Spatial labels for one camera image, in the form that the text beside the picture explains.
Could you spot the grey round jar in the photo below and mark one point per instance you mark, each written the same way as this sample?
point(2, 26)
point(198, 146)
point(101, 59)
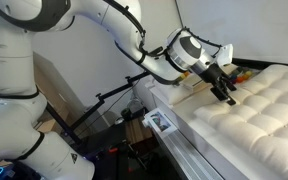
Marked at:
point(136, 106)

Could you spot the small red tool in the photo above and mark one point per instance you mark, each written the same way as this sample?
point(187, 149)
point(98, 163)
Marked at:
point(113, 150)

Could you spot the white bench base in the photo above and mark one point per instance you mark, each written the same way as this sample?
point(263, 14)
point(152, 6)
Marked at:
point(197, 143)

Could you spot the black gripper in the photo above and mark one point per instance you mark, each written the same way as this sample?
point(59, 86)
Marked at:
point(213, 75)

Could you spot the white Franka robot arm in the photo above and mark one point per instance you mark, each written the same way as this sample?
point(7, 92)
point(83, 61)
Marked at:
point(14, 133)

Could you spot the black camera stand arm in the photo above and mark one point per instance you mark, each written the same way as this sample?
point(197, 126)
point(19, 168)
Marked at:
point(117, 90)

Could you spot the black round gadget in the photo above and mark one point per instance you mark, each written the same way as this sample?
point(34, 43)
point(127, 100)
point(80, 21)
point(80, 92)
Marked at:
point(126, 114)

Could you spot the black bench back rail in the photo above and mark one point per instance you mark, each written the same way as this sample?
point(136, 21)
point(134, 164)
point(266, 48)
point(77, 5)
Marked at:
point(267, 63)

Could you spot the black low platform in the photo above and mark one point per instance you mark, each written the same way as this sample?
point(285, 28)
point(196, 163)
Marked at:
point(104, 140)

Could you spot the small white tufted cushion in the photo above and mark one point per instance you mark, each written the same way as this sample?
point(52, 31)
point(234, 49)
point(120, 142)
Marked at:
point(177, 95)

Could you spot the white framed photo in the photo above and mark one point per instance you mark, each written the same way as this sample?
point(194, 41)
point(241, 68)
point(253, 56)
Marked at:
point(160, 121)

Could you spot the large white tufted cushion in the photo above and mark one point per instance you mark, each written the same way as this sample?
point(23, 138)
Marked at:
point(267, 116)

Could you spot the colorful felt ball garland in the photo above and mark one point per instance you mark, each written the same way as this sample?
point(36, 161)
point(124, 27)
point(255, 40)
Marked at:
point(240, 79)

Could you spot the light wooden shelf unit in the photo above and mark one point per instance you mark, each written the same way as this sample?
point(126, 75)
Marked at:
point(64, 103)

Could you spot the brown wooden side table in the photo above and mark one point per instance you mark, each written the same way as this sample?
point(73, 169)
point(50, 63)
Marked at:
point(137, 131)

